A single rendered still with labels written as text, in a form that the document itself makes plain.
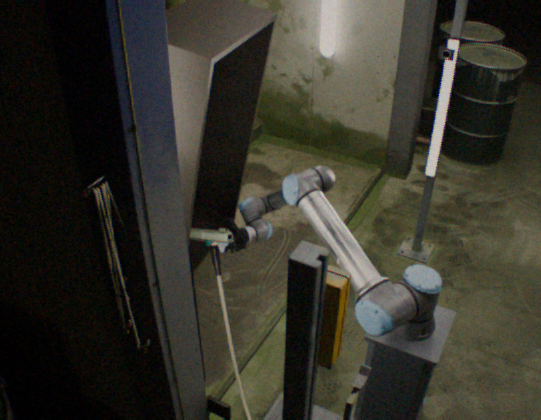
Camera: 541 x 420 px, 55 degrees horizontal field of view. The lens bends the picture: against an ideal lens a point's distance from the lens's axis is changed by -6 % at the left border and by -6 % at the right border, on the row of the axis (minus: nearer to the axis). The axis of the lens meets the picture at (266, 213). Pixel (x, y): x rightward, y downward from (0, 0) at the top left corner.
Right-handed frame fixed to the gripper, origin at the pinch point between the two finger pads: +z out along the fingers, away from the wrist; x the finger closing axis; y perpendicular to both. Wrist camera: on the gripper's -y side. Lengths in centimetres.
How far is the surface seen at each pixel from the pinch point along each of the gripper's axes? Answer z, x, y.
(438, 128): -126, -54, -40
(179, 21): 24, -23, -94
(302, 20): -164, 67, -124
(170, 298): 72, -66, -6
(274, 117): -181, 120, -54
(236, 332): -26, 19, 58
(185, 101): 31, -31, -62
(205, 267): -47, 65, 33
